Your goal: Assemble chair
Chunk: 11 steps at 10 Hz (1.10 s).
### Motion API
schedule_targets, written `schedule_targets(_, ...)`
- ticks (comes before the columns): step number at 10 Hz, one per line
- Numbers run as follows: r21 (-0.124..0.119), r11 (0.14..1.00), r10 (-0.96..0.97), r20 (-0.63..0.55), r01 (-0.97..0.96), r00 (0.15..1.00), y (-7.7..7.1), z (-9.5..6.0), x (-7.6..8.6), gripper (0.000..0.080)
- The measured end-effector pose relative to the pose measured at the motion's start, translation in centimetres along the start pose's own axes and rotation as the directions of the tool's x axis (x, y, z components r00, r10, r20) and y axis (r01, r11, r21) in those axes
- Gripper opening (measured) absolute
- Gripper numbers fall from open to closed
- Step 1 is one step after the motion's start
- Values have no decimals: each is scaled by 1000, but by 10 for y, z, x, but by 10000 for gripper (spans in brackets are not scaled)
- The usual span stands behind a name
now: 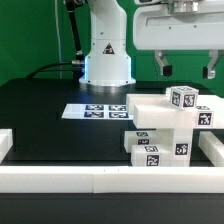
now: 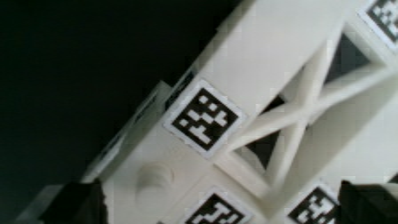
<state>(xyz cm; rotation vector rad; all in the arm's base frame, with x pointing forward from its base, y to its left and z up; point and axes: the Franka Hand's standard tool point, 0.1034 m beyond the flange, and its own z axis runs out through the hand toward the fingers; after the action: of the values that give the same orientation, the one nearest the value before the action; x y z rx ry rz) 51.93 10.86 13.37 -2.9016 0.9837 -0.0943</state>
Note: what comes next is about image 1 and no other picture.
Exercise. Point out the white fence bar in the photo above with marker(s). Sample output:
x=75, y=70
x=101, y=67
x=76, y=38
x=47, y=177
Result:
x=212, y=147
x=59, y=179
x=6, y=142

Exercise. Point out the white front fence bar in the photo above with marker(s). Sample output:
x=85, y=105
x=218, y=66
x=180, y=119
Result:
x=59, y=179

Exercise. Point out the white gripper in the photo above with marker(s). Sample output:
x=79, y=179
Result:
x=154, y=28

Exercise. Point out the white chair back frame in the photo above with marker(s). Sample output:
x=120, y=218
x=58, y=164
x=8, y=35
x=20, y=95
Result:
x=155, y=111

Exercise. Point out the white right fence bar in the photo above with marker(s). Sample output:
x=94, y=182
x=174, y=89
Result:
x=212, y=147

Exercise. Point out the white chair seat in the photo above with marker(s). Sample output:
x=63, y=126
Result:
x=178, y=143

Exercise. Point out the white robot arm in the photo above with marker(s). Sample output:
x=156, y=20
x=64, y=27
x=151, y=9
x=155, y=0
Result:
x=107, y=66

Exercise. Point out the white sheet with tags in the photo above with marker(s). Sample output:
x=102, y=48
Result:
x=96, y=112

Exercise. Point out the white left fence bar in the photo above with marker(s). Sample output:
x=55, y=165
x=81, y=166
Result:
x=6, y=142

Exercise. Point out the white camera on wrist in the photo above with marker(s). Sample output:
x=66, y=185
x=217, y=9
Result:
x=148, y=2

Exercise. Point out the white tagged cube nut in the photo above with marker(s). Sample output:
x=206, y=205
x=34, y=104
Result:
x=183, y=97

